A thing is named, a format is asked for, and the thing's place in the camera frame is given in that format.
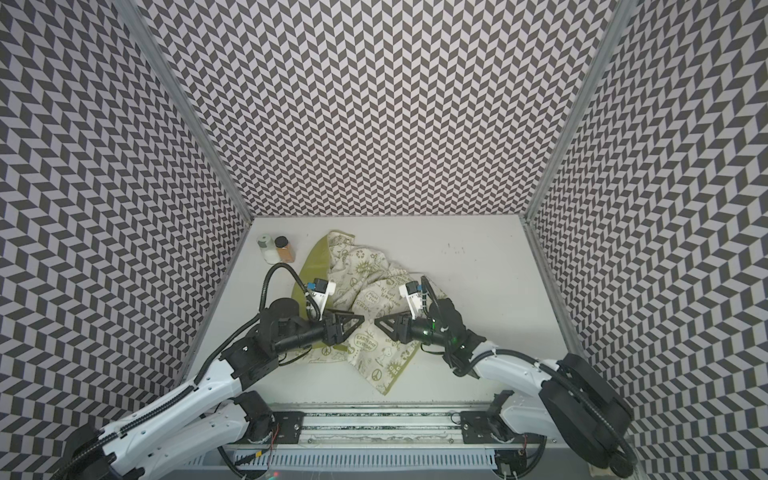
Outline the orange spice jar black lid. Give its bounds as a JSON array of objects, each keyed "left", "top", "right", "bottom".
[{"left": 274, "top": 236, "right": 295, "bottom": 263}]

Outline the metal base rail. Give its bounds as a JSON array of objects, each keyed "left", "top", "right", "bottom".
[{"left": 197, "top": 403, "right": 571, "bottom": 451}]

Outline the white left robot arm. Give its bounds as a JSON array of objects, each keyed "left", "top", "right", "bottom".
[{"left": 53, "top": 279, "right": 365, "bottom": 479}]

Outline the white spice jar green lid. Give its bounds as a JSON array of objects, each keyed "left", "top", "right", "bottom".
[{"left": 257, "top": 234, "right": 281, "bottom": 265}]

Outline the aluminium corner post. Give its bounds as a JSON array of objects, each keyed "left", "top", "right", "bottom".
[
  {"left": 523, "top": 0, "right": 638, "bottom": 225},
  {"left": 112, "top": 0, "right": 253, "bottom": 224}
]

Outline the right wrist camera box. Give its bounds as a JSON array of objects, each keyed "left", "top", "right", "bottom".
[{"left": 399, "top": 281, "right": 428, "bottom": 319}]

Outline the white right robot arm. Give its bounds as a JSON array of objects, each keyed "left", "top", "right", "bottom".
[{"left": 374, "top": 291, "right": 638, "bottom": 478}]

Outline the aluminium left corner post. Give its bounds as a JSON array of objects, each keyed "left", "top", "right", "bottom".
[{"left": 112, "top": 0, "right": 253, "bottom": 224}]

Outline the green and cream printed jacket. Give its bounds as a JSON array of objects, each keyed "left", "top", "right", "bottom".
[{"left": 291, "top": 231, "right": 421, "bottom": 395}]

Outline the aluminium right corner post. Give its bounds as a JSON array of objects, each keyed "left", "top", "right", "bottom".
[{"left": 523, "top": 0, "right": 638, "bottom": 225}]

